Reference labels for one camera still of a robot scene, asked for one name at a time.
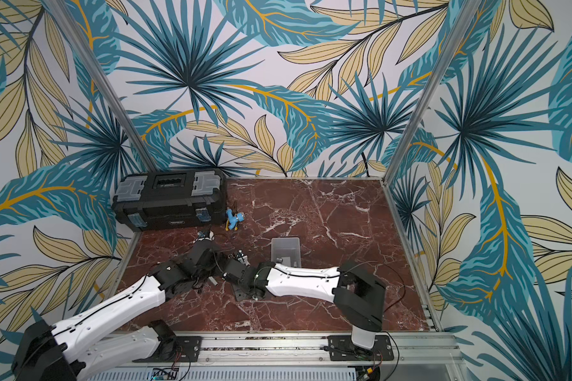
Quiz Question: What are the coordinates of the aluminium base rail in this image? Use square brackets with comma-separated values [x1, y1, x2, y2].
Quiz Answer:
[84, 328, 471, 380]

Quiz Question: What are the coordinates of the translucent plastic storage box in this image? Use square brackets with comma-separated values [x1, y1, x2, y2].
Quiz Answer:
[271, 237, 301, 268]

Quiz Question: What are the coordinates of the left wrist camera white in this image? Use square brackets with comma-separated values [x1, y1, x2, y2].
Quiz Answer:
[196, 230, 215, 241]

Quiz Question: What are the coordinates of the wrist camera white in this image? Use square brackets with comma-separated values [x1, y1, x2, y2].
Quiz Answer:
[235, 250, 249, 266]
[196, 230, 215, 241]

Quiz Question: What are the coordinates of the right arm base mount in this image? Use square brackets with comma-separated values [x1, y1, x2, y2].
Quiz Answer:
[323, 334, 395, 362]

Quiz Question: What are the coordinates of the blue toy figure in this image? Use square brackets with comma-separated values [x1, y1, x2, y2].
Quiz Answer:
[226, 208, 245, 231]

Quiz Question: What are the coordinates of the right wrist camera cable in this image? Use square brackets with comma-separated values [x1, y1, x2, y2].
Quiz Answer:
[361, 261, 407, 315]

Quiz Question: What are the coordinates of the black plastic toolbox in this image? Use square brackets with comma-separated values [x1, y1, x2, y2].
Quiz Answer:
[112, 169, 227, 231]

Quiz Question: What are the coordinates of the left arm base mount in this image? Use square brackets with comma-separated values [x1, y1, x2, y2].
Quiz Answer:
[148, 320, 203, 363]

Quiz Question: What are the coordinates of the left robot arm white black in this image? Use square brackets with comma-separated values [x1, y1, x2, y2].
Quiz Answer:
[11, 239, 220, 380]

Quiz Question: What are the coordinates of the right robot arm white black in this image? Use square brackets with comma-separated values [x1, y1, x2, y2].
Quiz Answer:
[214, 258, 386, 350]

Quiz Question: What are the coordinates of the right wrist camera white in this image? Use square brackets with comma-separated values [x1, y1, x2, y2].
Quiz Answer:
[235, 250, 249, 266]

